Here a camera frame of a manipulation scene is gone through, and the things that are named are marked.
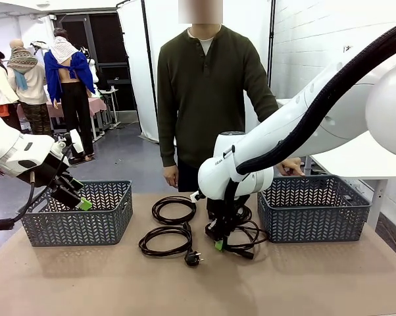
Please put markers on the white desk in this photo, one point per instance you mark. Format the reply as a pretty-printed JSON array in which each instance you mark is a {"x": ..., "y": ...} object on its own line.
[{"x": 349, "y": 164}]

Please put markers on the person's right hand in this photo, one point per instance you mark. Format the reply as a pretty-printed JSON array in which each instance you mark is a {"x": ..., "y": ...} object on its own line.
[{"x": 171, "y": 176}]

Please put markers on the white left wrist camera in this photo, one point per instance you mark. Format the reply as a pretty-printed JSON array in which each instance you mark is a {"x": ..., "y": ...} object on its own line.
[{"x": 76, "y": 141}]

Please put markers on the dark doorway frame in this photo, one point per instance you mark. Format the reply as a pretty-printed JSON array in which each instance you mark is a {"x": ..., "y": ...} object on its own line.
[{"x": 109, "y": 39}]

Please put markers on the mannequin with patterned scarf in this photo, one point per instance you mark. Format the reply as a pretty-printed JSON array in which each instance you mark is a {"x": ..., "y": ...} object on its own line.
[{"x": 28, "y": 82}]

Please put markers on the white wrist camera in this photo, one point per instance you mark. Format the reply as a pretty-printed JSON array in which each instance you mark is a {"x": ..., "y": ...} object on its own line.
[
  {"x": 196, "y": 196},
  {"x": 76, "y": 141}
]

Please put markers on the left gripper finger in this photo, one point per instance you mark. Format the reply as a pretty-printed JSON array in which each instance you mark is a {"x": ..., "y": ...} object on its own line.
[
  {"x": 69, "y": 197},
  {"x": 72, "y": 184}
]

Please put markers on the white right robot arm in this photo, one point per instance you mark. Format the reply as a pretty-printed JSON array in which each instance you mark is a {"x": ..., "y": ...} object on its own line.
[{"x": 283, "y": 125}]

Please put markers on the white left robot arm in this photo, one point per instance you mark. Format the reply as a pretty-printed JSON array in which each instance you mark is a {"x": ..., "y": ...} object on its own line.
[{"x": 7, "y": 148}]

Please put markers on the mannequin with blue garment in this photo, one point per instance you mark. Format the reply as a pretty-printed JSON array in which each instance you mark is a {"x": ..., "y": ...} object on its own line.
[{"x": 69, "y": 75}]

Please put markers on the small white side table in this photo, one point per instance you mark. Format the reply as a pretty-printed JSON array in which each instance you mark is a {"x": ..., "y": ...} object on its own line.
[{"x": 110, "y": 98}]

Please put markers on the white photo backdrop screen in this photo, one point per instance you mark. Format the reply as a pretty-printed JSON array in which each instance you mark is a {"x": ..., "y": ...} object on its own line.
[{"x": 171, "y": 19}]

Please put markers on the small wall mounted device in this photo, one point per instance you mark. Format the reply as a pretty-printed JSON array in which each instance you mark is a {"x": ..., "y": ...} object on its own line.
[{"x": 348, "y": 48}]

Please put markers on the person's right forearm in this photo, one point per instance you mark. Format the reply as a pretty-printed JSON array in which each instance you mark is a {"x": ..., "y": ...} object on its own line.
[{"x": 169, "y": 141}]

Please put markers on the table with pink cloth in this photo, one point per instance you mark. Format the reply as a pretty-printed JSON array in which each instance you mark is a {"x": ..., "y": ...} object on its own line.
[{"x": 97, "y": 105}]

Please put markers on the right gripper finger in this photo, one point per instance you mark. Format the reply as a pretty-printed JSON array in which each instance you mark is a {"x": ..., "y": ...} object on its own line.
[
  {"x": 229, "y": 232},
  {"x": 217, "y": 238}
]

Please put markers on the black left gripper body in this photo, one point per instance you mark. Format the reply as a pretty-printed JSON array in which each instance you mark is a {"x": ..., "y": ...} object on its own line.
[{"x": 51, "y": 168}]

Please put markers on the person in green sweater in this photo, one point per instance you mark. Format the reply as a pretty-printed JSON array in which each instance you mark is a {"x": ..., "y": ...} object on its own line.
[{"x": 204, "y": 98}]

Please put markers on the person's left forearm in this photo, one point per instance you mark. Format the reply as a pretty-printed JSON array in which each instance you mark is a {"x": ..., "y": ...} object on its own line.
[{"x": 268, "y": 108}]

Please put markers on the grey plastic woven basket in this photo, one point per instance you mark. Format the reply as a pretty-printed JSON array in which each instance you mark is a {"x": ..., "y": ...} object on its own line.
[
  {"x": 76, "y": 227},
  {"x": 313, "y": 224}
]

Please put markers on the black backdrop stand pole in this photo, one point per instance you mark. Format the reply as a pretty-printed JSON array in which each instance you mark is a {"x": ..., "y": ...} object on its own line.
[
  {"x": 272, "y": 33},
  {"x": 151, "y": 75}
]

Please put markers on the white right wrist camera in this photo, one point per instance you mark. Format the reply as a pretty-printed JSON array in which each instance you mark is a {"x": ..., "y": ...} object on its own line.
[{"x": 196, "y": 196}]

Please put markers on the person's left hand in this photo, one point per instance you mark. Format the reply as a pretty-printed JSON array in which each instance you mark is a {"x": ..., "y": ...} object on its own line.
[{"x": 291, "y": 166}]

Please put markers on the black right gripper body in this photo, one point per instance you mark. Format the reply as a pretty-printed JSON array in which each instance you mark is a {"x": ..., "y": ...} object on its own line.
[{"x": 214, "y": 207}]

